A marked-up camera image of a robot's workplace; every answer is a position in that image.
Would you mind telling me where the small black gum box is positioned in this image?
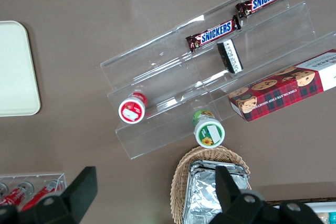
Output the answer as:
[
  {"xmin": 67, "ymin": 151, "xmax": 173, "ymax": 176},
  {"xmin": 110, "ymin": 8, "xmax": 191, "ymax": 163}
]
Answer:
[{"xmin": 216, "ymin": 38, "xmax": 244, "ymax": 74}]

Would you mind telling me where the beige plastic serving tray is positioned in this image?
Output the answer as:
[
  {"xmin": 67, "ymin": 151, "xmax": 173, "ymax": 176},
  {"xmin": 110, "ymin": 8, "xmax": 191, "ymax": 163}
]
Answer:
[{"xmin": 0, "ymin": 20, "xmax": 41, "ymax": 117}]

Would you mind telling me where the oval wicker basket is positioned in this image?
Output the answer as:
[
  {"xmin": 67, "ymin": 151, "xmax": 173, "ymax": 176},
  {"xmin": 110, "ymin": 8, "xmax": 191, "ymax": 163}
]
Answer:
[{"xmin": 170, "ymin": 145, "xmax": 252, "ymax": 224}]

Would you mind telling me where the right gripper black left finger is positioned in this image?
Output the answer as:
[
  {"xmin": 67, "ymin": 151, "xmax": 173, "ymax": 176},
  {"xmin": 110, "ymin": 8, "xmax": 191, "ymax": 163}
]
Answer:
[{"xmin": 0, "ymin": 166, "xmax": 98, "ymax": 224}]

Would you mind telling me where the white rectangular snack bin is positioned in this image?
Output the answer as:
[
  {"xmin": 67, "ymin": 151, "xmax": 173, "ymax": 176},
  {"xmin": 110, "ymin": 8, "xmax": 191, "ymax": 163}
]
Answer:
[{"xmin": 270, "ymin": 201, "xmax": 336, "ymax": 224}]

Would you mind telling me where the green lidded snack cup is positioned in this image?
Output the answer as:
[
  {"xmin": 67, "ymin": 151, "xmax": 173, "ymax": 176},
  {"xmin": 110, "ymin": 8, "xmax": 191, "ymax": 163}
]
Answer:
[{"xmin": 191, "ymin": 110, "xmax": 226, "ymax": 148}]

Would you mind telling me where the aluminium foil tray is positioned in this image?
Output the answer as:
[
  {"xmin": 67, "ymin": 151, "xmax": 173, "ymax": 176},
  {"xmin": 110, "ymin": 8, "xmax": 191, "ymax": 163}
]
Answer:
[
  {"xmin": 189, "ymin": 159, "xmax": 250, "ymax": 183},
  {"xmin": 183, "ymin": 163, "xmax": 250, "ymax": 224}
]

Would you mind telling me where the red lidded snack cup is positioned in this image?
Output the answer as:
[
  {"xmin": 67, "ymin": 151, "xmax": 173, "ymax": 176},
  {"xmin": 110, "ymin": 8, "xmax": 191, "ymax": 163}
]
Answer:
[{"xmin": 118, "ymin": 91, "xmax": 149, "ymax": 124}]

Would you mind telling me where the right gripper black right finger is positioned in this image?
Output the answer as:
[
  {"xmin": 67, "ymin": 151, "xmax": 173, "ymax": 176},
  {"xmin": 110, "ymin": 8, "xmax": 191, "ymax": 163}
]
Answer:
[{"xmin": 209, "ymin": 165, "xmax": 325, "ymax": 224}]

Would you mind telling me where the clear rice cracker bag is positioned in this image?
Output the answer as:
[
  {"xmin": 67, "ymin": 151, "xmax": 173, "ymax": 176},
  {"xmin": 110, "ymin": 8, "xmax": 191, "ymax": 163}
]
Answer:
[{"xmin": 318, "ymin": 211, "xmax": 330, "ymax": 224}]

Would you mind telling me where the red tartan cookie box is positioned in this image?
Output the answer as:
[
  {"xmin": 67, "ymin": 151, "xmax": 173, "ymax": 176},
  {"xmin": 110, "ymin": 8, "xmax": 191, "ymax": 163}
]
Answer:
[{"xmin": 227, "ymin": 49, "xmax": 336, "ymax": 122}]

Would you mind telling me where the red cola bottle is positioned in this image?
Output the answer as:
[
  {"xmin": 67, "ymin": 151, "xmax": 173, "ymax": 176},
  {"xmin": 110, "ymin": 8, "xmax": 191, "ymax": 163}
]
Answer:
[
  {"xmin": 20, "ymin": 178, "xmax": 65, "ymax": 212},
  {"xmin": 0, "ymin": 181, "xmax": 35, "ymax": 206}
]

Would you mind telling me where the clear acrylic stepped stand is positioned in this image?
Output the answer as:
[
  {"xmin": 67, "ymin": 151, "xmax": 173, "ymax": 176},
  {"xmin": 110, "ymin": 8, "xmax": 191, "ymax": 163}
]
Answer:
[{"xmin": 99, "ymin": 0, "xmax": 336, "ymax": 159}]

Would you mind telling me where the clear acrylic bottle rack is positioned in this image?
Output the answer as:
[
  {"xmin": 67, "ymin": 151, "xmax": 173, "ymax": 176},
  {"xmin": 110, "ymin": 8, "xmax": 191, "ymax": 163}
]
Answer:
[{"xmin": 0, "ymin": 173, "xmax": 67, "ymax": 213}]

